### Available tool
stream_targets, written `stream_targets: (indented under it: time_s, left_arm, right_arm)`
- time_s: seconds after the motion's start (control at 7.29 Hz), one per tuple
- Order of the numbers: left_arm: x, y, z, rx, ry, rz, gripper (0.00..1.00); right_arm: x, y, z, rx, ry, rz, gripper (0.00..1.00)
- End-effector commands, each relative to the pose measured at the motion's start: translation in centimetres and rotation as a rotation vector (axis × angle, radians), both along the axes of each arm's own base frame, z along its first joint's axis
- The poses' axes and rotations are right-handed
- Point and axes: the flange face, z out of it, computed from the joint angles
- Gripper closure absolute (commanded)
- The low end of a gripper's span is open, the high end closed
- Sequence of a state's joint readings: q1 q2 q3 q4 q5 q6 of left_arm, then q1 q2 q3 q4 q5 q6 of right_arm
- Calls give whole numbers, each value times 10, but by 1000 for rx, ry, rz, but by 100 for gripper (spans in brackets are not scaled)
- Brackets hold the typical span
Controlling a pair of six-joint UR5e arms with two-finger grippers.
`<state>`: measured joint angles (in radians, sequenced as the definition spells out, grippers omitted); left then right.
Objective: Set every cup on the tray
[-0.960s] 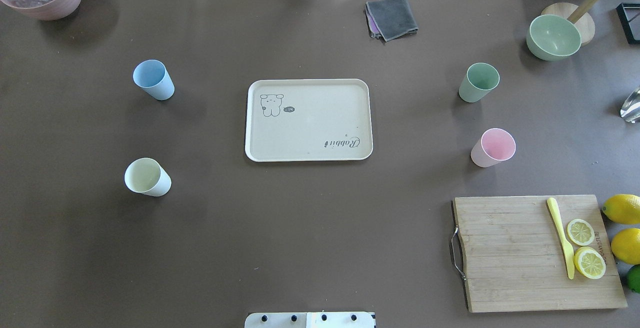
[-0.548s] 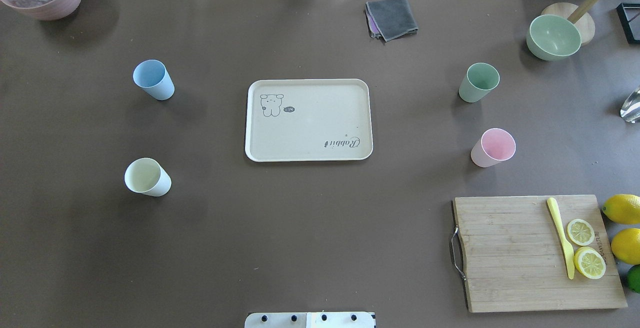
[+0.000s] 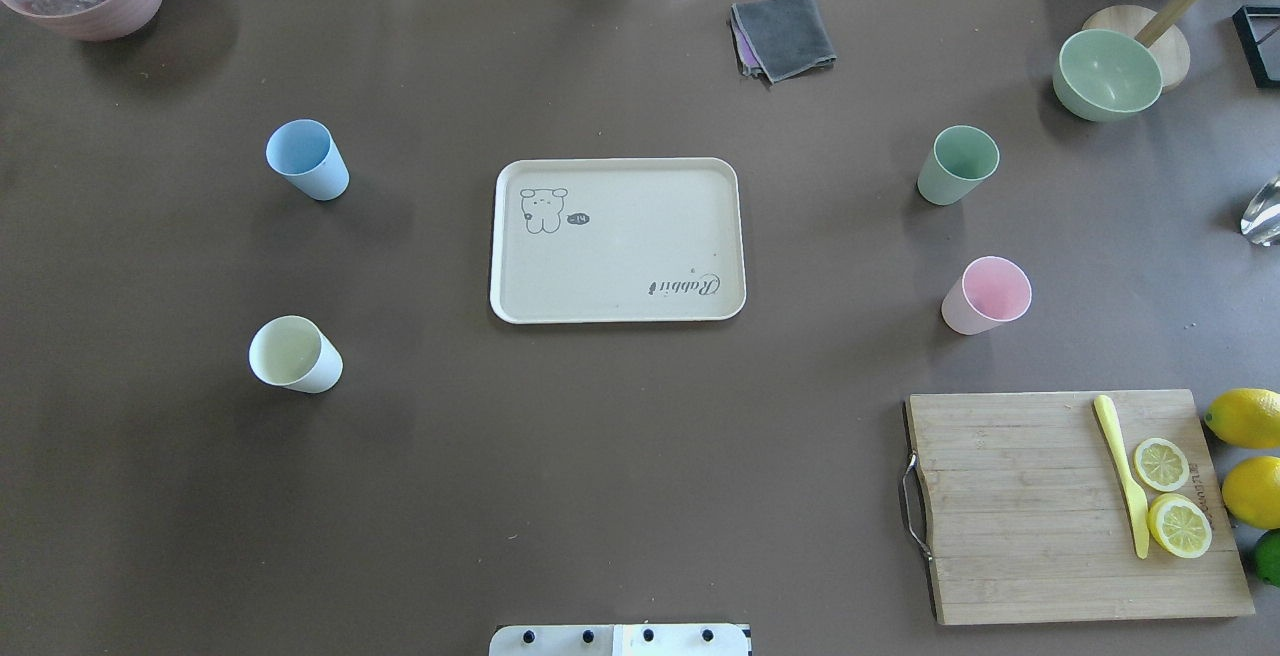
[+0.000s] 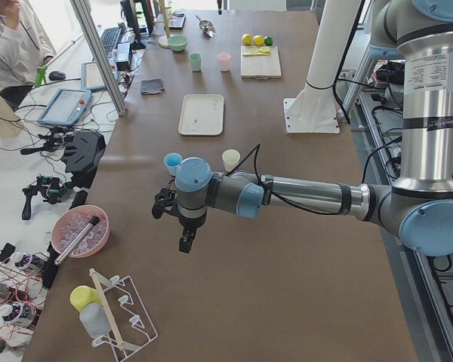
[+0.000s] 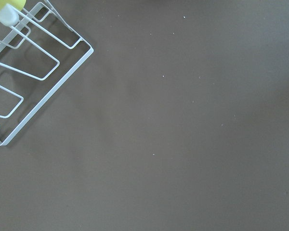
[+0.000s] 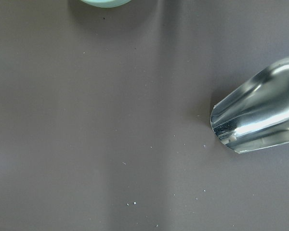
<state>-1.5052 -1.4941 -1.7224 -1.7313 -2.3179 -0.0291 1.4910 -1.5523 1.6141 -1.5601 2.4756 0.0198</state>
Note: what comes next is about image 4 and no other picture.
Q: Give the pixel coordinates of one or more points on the yellow plastic knife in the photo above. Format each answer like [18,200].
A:
[254,54]

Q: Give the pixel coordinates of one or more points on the white wire cup rack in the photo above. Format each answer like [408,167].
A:
[132,328]

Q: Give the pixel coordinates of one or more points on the light blue cup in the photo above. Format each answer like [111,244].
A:
[172,161]

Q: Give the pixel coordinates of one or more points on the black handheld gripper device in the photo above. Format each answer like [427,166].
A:
[55,140]

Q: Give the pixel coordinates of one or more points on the black monitor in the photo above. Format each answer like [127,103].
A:
[129,11]

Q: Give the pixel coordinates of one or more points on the pink bowl with ice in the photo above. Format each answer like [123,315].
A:
[74,221]

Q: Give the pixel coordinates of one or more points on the green cup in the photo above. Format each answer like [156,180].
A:
[195,62]

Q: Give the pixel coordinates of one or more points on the metal scoop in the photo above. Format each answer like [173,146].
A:
[206,26]

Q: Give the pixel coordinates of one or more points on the wooden cutting board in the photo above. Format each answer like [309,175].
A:
[260,67]

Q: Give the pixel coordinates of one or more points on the black plastic housing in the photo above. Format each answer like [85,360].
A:
[82,155]

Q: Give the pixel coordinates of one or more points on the black keyboard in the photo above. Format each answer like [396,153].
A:
[110,38]

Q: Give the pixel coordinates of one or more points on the cream white cup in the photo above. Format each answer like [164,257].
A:
[230,159]

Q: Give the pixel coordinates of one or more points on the green bowl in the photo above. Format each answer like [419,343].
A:
[177,43]

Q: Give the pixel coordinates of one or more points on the yellow cup on rack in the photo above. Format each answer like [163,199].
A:
[82,296]

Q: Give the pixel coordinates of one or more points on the blue teach pendant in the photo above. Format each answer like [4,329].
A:
[91,79]
[66,107]

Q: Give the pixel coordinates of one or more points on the pink cup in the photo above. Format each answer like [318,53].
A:
[224,61]

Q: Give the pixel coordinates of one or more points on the aluminium frame post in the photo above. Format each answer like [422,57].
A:
[82,10]

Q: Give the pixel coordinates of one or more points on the person in white shirt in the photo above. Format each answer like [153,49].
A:
[24,47]

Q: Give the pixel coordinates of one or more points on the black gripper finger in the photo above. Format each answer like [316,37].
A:
[186,240]

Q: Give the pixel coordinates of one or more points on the translucent cup on rack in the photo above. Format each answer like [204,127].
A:
[94,320]

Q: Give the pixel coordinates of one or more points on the wooden mug tree stand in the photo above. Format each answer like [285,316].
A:
[163,14]

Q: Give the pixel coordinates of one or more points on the computer mouse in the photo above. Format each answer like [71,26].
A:
[56,76]

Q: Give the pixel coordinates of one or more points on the yellow lemon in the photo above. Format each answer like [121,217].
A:
[246,39]
[258,40]

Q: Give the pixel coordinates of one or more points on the metal muddler stick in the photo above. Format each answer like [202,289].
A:
[94,220]

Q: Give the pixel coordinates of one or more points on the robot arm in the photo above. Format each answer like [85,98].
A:
[418,207]

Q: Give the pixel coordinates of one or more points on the cream rabbit tray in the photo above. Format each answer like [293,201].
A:
[201,115]

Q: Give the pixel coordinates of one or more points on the grey folded cloth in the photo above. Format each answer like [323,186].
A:
[151,86]

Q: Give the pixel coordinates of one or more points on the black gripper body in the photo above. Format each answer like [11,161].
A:
[190,224]

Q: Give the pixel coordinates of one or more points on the green lime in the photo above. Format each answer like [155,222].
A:
[268,41]

